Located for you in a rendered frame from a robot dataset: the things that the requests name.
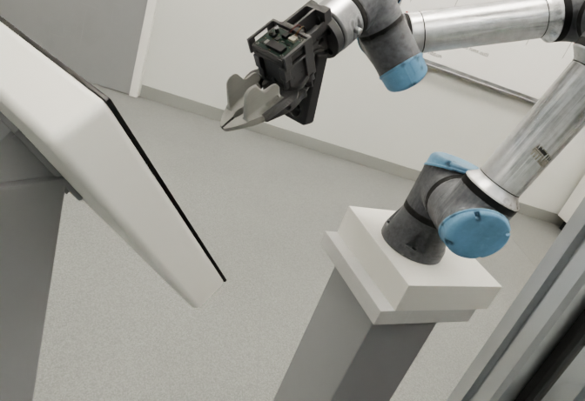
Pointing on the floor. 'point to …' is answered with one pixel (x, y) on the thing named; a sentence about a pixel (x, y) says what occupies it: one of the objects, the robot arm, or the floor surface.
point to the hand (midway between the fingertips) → (231, 126)
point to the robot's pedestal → (356, 337)
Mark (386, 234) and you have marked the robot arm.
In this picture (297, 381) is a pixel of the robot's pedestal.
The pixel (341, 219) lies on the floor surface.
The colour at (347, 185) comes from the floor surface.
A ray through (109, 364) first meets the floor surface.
